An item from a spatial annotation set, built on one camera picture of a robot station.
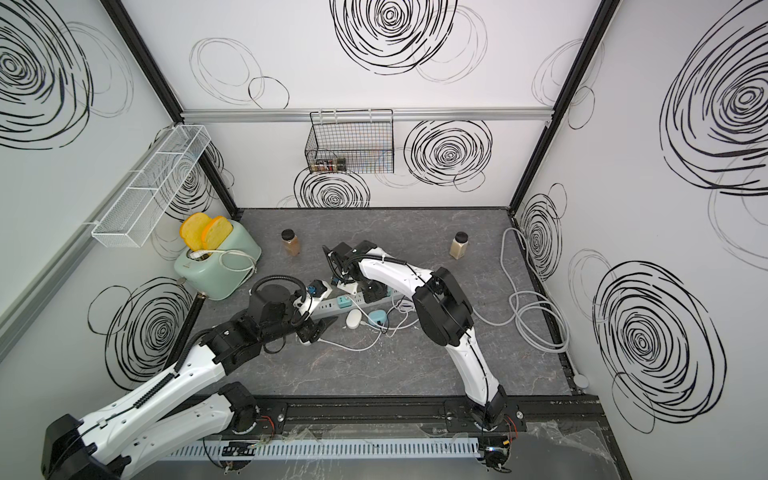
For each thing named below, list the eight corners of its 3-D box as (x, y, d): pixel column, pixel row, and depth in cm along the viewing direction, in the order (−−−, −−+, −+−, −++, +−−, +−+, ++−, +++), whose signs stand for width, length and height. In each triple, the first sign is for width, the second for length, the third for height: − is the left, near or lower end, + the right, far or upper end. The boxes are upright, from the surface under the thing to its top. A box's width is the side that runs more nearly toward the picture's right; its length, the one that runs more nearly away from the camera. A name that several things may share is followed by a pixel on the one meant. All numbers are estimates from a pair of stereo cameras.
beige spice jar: (450, 259, 107) (455, 242, 99) (448, 249, 110) (453, 231, 102) (463, 260, 107) (469, 242, 99) (461, 249, 110) (467, 231, 102)
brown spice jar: (287, 257, 108) (279, 239, 100) (290, 245, 111) (282, 227, 104) (299, 257, 108) (292, 239, 100) (302, 245, 111) (295, 227, 104)
